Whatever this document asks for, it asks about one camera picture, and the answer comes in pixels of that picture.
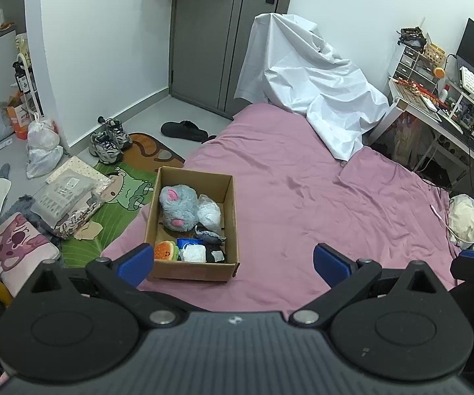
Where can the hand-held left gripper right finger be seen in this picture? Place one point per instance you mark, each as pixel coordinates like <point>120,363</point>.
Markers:
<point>331,265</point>

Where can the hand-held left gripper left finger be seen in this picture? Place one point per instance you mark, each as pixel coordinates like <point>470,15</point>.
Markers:
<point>134,263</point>

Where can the orange burger plush toy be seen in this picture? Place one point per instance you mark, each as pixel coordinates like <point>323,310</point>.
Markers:
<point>166,251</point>

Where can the blue tissue packet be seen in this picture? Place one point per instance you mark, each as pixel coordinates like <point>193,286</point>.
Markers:
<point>185,242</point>

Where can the white soft packet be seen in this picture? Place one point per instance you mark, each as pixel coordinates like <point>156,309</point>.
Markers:
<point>194,254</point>

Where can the blue-grey felt toy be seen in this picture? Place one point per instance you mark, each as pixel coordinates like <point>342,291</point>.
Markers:
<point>210,235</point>

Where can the black dotted cloth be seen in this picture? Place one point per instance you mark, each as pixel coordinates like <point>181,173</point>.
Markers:
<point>216,255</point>

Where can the clear bag white stuffing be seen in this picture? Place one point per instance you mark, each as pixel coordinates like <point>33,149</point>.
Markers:
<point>211,214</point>

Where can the brown cardboard box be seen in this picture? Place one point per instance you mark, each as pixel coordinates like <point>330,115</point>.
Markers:
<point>231,214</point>

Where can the beige crumpled blanket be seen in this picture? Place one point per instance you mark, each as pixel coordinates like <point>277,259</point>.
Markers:
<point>469,222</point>

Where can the cardboard scrap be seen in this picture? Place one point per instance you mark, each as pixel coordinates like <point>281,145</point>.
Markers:
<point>89,231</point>

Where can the green cartoon floor mat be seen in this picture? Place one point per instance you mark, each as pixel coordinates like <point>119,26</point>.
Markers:
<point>126,197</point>

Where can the grey plush toy pink paws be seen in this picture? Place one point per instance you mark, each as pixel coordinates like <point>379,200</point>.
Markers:
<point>177,210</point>

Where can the patterned clothing package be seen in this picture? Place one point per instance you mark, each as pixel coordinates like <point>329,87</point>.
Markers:
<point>76,222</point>

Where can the pink bed sheet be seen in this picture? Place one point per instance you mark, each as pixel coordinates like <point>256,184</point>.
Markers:
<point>303,197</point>

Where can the grey clothing package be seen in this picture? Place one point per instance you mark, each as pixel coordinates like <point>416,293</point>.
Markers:
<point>62,201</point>

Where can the beige dotted clothing package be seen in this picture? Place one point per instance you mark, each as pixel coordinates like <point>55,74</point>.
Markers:
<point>78,169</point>

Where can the brown floor mat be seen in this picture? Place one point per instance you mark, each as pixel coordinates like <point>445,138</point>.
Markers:
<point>154,152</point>

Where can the pink cartoon pillow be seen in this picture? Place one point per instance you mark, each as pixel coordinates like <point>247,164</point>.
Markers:
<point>19,247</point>

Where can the grey fuzzy cloth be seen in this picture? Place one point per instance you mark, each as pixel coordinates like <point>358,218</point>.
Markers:
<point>21,208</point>

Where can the white plastic bag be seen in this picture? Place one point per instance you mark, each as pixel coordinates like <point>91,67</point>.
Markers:
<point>42,133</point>
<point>43,162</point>

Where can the black slipper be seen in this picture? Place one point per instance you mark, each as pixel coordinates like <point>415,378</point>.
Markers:
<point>183,130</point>

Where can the grey sock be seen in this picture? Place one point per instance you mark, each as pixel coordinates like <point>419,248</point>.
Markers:
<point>3,170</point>

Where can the white desk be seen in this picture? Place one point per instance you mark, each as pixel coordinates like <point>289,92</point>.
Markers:
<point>416,101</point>

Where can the orange carton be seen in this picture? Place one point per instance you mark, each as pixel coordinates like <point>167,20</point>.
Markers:
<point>18,117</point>

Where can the white draped sheet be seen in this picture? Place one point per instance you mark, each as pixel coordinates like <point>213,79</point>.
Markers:
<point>303,74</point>

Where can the small drawer organizer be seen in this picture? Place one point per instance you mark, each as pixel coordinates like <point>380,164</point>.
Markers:
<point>412,63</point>

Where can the black bottle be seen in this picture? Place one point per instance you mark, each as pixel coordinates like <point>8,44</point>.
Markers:
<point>21,78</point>

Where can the wicker basket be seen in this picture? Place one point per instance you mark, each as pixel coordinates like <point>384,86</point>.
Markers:
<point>434,53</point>

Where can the grey door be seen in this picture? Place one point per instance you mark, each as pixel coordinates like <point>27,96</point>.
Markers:
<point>204,41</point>

